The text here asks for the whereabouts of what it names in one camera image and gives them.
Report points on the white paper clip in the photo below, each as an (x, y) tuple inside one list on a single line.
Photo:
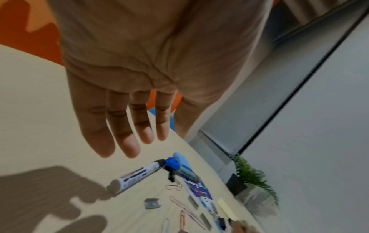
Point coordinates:
[(165, 225)]

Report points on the blue marker cap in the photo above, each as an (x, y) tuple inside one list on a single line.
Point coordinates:
[(172, 163)]

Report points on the grey staple block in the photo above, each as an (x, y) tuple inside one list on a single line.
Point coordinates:
[(152, 203)]

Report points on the yellow sticky note pad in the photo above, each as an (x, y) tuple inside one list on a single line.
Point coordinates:
[(227, 208)]

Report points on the grey staple strip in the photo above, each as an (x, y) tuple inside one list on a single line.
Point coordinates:
[(205, 221), (193, 202)]

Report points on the black binder clip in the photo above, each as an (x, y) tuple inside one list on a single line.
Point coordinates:
[(171, 175)]

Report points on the blue printed packet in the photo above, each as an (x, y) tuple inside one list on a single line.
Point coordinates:
[(201, 192)]

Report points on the person's left hand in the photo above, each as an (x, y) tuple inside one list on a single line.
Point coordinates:
[(150, 50)]

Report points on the white marker with blue label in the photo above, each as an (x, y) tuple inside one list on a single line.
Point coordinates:
[(135, 176)]

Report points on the pink paper clip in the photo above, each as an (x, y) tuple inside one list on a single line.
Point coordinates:
[(178, 203), (195, 218), (173, 187), (182, 220)]

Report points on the green potted plant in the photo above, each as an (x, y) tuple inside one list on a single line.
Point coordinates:
[(250, 177)]

